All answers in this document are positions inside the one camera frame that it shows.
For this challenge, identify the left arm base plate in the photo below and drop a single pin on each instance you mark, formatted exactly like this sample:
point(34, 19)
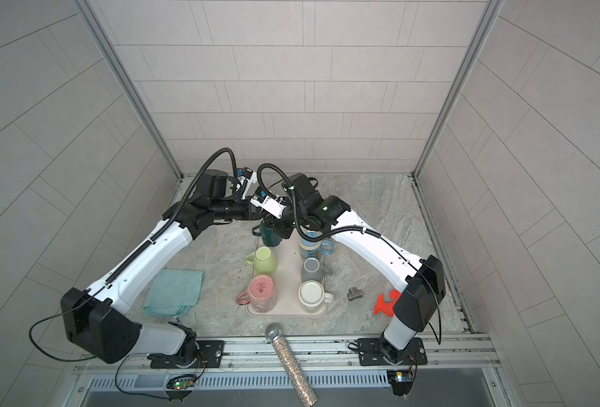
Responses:
point(191, 355)

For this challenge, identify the right circuit board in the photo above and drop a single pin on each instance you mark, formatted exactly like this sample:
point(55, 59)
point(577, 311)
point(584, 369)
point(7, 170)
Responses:
point(401, 382)

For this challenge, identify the light green mug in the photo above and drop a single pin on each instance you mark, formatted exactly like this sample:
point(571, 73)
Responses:
point(263, 260)

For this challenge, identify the teal folded cloth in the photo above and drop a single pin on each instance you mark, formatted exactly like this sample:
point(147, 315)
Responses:
point(173, 293)

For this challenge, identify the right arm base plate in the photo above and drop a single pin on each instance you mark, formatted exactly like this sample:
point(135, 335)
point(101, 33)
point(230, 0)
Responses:
point(370, 354)

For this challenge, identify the iridescent blue butterfly mug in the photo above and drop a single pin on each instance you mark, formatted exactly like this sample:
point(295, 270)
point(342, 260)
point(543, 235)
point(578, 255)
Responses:
point(316, 250)

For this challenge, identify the left circuit board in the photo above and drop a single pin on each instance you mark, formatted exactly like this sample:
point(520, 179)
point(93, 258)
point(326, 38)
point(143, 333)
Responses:
point(182, 383)

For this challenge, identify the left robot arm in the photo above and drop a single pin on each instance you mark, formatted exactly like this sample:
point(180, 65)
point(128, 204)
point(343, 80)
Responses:
point(95, 318)

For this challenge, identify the glitter tube with silver cap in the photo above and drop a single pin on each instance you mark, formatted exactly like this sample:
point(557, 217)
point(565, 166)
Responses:
point(297, 378)

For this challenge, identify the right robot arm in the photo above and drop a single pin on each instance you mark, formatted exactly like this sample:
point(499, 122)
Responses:
point(420, 281)

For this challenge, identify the pink glass mug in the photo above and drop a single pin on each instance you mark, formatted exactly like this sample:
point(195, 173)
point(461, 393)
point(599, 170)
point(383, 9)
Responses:
point(260, 293)

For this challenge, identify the aluminium rail frame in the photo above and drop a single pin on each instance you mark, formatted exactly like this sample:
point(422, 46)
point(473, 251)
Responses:
point(317, 353)

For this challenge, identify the red shark plush toy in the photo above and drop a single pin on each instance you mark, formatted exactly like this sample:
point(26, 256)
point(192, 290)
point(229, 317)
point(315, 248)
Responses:
point(386, 307)

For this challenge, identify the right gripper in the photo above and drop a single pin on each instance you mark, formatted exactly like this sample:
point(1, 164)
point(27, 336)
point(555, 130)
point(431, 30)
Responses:
point(274, 212)

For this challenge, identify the grey mug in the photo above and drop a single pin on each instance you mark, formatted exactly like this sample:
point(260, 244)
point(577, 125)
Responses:
point(313, 270)

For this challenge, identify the dark green mug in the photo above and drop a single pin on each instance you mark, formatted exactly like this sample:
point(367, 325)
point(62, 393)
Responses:
point(265, 231)

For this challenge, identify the beige plastic tray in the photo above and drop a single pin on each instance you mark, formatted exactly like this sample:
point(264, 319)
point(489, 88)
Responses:
point(288, 281)

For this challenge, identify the small metal clip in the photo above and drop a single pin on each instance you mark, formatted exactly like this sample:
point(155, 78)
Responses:
point(353, 294)

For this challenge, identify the circuit board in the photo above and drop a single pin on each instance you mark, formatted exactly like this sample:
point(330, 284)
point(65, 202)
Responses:
point(401, 382)
point(182, 383)

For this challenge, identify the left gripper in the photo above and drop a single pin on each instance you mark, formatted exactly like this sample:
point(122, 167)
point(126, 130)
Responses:
point(250, 211)

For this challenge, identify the white mug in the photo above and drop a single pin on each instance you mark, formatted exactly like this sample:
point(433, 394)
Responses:
point(313, 297)

